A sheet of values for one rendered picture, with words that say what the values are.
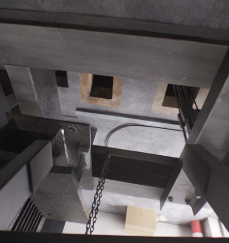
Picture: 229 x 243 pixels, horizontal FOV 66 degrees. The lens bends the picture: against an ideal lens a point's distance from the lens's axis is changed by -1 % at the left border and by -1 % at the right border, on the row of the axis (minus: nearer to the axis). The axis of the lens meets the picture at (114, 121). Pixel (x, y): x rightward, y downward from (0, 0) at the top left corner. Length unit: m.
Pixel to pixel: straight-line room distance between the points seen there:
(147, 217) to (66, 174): 2.25
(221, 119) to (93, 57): 0.52
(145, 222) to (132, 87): 1.95
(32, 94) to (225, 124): 0.77
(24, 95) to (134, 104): 0.90
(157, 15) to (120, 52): 0.67
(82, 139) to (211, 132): 0.55
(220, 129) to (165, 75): 0.32
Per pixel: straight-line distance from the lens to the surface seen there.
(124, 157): 1.27
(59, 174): 0.68
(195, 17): 1.27
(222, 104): 0.72
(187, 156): 0.17
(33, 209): 0.97
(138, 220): 2.78
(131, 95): 1.43
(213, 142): 0.84
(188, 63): 0.62
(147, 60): 0.61
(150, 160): 1.28
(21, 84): 0.80
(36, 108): 0.84
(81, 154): 0.87
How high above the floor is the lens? 1.23
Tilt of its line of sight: 50 degrees down
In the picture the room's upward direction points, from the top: 166 degrees counter-clockwise
